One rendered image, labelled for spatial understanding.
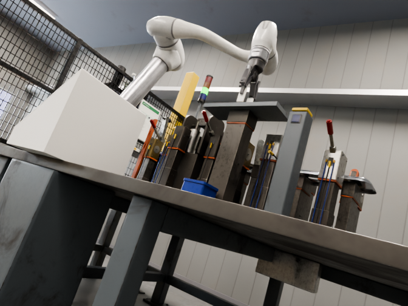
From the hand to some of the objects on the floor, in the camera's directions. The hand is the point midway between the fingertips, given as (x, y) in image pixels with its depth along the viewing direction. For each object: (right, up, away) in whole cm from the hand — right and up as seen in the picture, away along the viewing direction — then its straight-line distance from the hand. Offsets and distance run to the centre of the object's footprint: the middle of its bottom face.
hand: (244, 102), depth 135 cm
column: (-94, -92, -26) cm, 134 cm away
